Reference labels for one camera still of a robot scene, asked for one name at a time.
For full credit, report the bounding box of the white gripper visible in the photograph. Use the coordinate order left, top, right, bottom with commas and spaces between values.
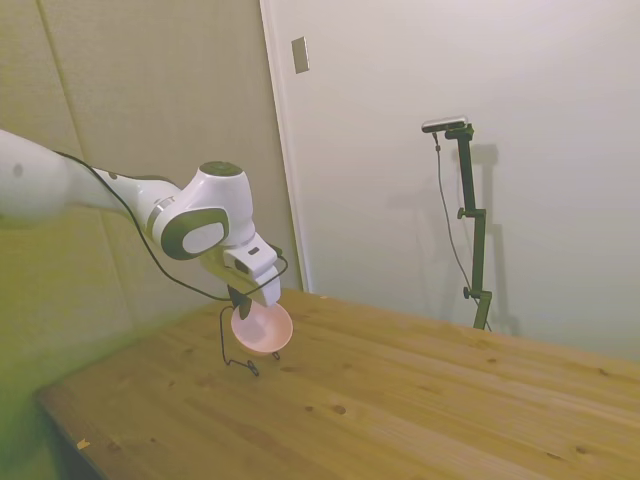
201, 251, 284, 321

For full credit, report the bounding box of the pink plastic bowl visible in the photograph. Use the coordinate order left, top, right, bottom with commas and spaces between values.
230, 299, 294, 357

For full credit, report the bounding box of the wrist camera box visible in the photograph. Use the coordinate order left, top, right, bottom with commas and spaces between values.
222, 243, 280, 277

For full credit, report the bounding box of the black wire bowl stand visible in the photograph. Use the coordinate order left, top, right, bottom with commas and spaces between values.
218, 303, 282, 379

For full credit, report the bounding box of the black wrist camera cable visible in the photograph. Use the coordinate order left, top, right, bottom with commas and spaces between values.
52, 149, 290, 302

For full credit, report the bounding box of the grey wall switch plate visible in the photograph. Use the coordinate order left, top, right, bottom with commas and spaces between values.
291, 35, 310, 75

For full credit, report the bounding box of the black camera stand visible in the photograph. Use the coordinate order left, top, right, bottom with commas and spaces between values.
444, 124, 494, 331

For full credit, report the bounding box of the silver exterior camera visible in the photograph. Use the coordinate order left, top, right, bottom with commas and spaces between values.
421, 115, 469, 135

